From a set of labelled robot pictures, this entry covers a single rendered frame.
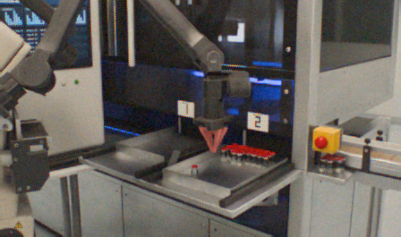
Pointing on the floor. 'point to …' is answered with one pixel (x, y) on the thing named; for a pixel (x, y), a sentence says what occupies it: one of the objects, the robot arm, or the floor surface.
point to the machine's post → (305, 98)
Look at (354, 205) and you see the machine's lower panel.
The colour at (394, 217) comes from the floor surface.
